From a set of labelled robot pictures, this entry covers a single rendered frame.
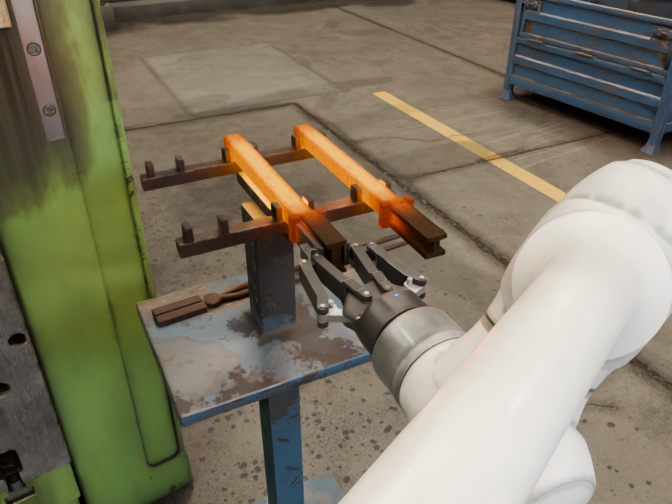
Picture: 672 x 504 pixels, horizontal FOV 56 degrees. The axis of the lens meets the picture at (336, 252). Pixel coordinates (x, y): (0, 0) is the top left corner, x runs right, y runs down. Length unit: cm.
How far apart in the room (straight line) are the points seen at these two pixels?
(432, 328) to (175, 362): 54
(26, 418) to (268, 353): 43
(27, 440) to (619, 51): 354
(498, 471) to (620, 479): 167
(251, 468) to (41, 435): 73
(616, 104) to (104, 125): 329
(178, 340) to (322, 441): 89
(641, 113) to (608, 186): 350
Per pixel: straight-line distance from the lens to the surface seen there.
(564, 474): 49
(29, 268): 128
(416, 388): 54
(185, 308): 110
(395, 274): 71
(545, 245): 45
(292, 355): 100
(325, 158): 98
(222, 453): 186
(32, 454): 126
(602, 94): 411
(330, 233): 74
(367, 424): 191
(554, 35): 429
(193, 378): 98
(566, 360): 31
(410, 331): 57
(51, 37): 116
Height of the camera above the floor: 140
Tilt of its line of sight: 32 degrees down
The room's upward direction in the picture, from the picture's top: straight up
